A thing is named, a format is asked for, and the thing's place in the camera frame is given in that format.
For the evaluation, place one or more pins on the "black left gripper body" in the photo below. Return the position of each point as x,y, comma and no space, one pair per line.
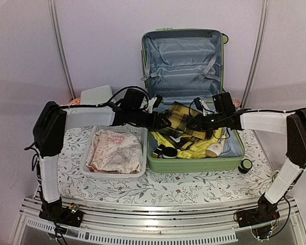
136,118

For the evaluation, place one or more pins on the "small dark tube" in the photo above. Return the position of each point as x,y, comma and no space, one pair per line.
157,152

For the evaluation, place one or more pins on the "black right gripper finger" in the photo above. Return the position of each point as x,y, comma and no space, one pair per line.
200,105
195,123

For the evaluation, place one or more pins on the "yellow garment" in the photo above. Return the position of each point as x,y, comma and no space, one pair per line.
199,148

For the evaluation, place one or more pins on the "floral white table mat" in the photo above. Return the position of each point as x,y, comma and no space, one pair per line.
165,182

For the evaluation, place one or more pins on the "black lidded round jar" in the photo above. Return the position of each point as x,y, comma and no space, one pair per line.
169,153

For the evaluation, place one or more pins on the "pink printed white garment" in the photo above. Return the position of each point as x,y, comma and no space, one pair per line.
114,153

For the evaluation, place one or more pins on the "yellow black plaid cloth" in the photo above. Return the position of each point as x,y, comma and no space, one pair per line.
178,134

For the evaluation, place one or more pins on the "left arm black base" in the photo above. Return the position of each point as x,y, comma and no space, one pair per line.
70,215

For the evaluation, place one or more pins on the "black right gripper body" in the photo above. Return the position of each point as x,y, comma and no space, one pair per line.
218,123

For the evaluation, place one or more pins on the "green hard-shell suitcase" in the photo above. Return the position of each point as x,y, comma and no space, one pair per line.
183,64

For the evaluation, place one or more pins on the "white green drawer box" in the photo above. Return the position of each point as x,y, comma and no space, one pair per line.
97,95

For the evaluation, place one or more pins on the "cream round bottle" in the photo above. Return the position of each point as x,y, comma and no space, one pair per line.
215,149

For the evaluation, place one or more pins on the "white perforated plastic basket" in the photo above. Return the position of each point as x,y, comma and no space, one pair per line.
140,133

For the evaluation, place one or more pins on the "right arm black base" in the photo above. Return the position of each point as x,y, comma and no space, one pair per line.
264,212

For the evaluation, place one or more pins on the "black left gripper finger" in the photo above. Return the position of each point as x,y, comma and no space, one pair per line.
161,121
153,103

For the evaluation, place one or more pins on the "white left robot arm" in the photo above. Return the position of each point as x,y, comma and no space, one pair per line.
136,109

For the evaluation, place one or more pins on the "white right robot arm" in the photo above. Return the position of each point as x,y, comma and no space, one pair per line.
287,127

